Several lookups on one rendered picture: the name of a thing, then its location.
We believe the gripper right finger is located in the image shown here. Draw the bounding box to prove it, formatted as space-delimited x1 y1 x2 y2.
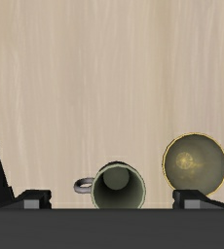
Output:
171 189 224 210

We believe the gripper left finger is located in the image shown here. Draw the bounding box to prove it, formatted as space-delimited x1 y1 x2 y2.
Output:
7 189 53 210

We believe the olive bowl with yellow rim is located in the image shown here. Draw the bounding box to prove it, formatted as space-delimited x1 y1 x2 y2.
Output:
162 131 224 197

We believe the grey-green mug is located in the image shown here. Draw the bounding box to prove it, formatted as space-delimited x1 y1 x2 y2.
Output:
73 160 147 210

